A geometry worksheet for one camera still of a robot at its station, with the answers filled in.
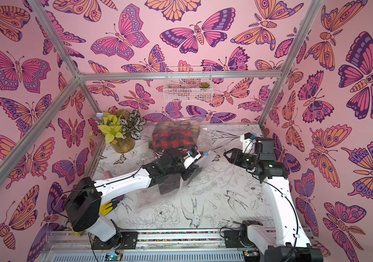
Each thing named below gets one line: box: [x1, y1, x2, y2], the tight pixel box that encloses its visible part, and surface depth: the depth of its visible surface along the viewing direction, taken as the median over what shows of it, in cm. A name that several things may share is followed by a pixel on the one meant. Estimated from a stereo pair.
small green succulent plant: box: [199, 81, 210, 89], surface depth 95 cm
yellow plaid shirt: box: [152, 121, 201, 135], surface depth 119 cm
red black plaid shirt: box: [151, 129, 200, 157], surface depth 105 cm
